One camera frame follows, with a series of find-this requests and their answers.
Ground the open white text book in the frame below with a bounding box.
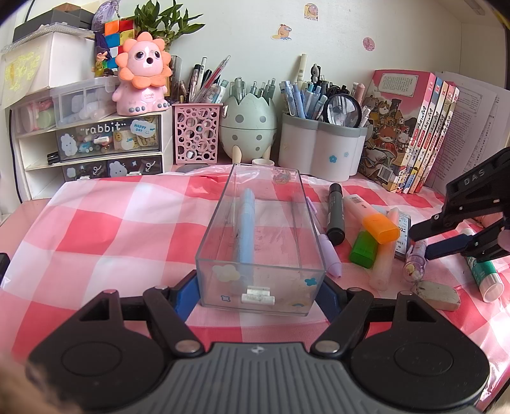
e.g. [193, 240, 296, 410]
[422, 72, 510, 192]

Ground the pink checkered tablecloth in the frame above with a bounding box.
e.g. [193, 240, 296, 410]
[0, 165, 510, 414]

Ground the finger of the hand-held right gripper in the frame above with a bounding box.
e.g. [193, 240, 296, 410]
[410, 213, 455, 242]
[424, 233, 479, 260]

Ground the white green glue stick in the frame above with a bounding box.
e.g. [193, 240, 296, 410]
[464, 255, 506, 303]

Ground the white desk drawer organizer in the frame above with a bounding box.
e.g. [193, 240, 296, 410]
[10, 111, 174, 202]

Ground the light blue pen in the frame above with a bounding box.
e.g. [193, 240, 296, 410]
[238, 189, 256, 265]

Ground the black marker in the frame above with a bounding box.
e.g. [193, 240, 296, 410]
[327, 183, 346, 246]

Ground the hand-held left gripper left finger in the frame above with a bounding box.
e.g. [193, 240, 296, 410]
[79, 271, 206, 355]

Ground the white grey flower pen holder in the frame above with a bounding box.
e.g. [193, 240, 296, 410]
[278, 111, 367, 182]

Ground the grey white eraser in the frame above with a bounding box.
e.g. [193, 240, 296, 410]
[410, 281, 461, 312]

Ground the green egg pen holder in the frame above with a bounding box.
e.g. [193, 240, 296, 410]
[218, 92, 278, 164]

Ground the clear vase with brown pebbles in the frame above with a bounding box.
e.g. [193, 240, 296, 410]
[169, 56, 184, 96]

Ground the pink perforated pen holder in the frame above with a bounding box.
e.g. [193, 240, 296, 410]
[172, 103, 223, 166]

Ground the dark grey box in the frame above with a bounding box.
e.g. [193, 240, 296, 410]
[12, 8, 97, 42]

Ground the small purple figurine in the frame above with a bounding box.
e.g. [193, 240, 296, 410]
[93, 32, 115, 78]

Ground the magnifying glass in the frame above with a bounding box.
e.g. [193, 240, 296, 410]
[324, 93, 363, 128]

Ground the cluster of grey-green pens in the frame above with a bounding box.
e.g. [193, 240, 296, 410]
[229, 77, 277, 100]

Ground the orange cap highlighter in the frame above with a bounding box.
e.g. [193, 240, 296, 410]
[343, 194, 401, 245]

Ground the colourful puzzle cube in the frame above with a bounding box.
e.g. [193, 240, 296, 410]
[104, 16, 136, 72]

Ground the clear plastic drawer box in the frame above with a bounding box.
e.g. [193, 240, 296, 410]
[10, 75, 120, 136]

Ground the purple sachet pouch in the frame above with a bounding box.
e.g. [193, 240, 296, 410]
[92, 0, 121, 32]

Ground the green bamboo plant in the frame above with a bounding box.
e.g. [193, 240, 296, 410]
[135, 0, 205, 52]

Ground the cluster of blue black pens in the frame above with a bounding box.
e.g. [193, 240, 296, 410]
[279, 54, 371, 128]

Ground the row of pink books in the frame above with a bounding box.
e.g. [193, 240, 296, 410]
[359, 69, 437, 194]

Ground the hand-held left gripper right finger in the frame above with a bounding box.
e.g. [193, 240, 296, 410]
[311, 275, 435, 357]

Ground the peach highlighter pen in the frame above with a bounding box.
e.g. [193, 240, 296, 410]
[370, 207, 400, 291]

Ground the pink lion toy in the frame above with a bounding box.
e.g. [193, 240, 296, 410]
[112, 32, 173, 117]

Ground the cluster of mixed pens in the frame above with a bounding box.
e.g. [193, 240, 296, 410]
[175, 55, 232, 105]

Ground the green cap highlighter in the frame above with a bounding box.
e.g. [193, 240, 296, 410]
[350, 230, 379, 268]

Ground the white storage box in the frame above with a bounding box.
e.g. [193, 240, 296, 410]
[0, 24, 99, 109]

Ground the clear plastic pen box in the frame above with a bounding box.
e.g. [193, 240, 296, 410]
[195, 163, 327, 317]

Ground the pink cartoon comic book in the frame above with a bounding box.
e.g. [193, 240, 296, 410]
[404, 76, 444, 194]
[410, 80, 450, 194]
[421, 85, 461, 192]
[416, 83, 455, 194]

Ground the clear purple cartoon pen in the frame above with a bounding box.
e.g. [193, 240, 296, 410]
[402, 239, 428, 284]

